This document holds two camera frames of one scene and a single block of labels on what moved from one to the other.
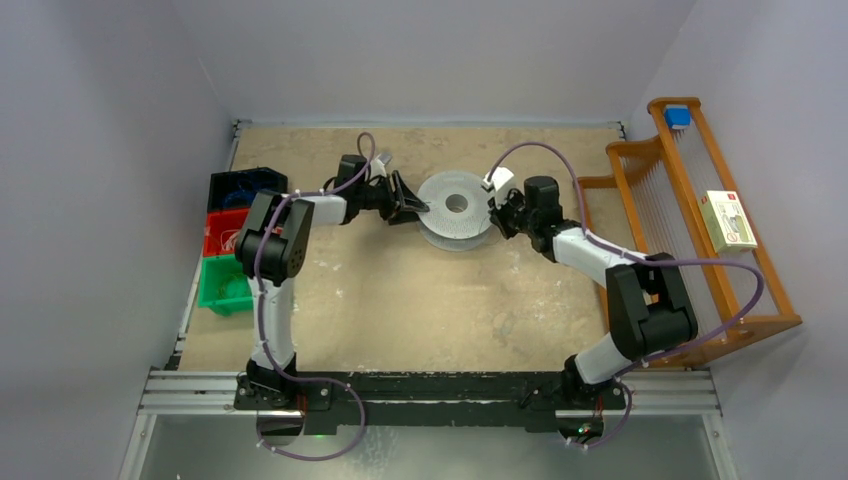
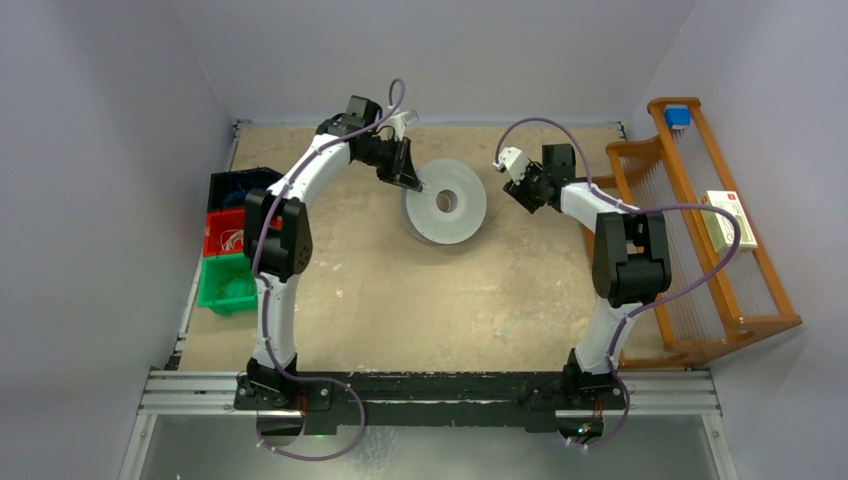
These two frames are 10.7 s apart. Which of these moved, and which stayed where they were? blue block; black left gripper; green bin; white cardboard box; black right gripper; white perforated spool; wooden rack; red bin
Moved: white perforated spool; black right gripper; black left gripper
Stayed: wooden rack; green bin; blue block; white cardboard box; red bin
